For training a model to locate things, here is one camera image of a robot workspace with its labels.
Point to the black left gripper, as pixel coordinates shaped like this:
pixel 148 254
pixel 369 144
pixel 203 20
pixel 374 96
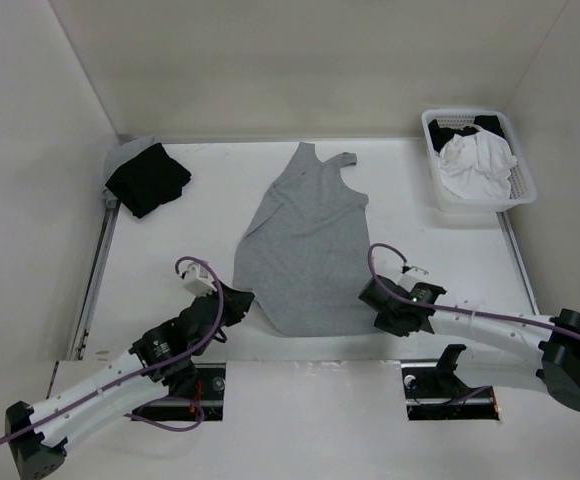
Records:
pixel 237 303

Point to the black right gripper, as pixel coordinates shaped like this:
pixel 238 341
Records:
pixel 383 323

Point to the grey tank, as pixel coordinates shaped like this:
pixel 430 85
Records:
pixel 303 256
pixel 117 157

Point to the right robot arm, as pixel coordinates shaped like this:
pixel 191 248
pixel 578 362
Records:
pixel 539 353

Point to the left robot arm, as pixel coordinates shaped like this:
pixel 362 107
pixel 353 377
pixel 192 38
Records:
pixel 157 366

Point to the folded black tank top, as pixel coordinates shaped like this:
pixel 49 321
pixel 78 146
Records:
pixel 148 180

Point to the white crumpled tank top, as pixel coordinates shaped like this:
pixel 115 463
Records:
pixel 477 167

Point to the folded grey tank top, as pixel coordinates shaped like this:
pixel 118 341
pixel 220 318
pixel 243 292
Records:
pixel 117 157

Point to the white foam front board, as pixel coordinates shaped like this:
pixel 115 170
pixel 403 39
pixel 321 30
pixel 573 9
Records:
pixel 293 420

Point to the white plastic laundry basket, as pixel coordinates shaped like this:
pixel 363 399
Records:
pixel 523 186

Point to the black garment in basket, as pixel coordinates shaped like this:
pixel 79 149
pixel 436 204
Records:
pixel 440 136

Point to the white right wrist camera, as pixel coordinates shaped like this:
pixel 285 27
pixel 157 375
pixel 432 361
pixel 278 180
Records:
pixel 412 274

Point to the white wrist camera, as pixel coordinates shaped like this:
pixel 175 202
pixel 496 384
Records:
pixel 197 281
pixel 412 274

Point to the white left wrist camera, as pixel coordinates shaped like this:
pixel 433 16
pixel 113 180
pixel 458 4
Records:
pixel 197 281

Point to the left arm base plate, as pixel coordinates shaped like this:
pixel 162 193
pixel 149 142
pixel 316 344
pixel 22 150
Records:
pixel 207 391

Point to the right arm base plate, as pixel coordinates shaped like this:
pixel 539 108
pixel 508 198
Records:
pixel 434 394

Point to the metal table edge rail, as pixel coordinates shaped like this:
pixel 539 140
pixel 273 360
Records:
pixel 84 320

